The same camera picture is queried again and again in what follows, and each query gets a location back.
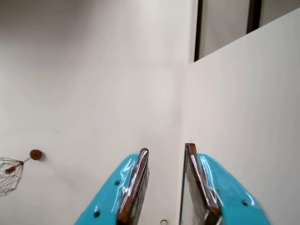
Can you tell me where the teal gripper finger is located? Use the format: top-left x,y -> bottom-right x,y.
184,142 -> 274,225
74,147 -> 150,225

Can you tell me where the brown round ceiling rose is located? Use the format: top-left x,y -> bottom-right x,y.
30,149 -> 43,161

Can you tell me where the wire cage pendant lamp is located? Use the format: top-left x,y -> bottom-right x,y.
0,156 -> 31,197

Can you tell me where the dark frame post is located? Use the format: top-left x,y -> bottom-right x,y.
194,0 -> 203,63
245,0 -> 262,35

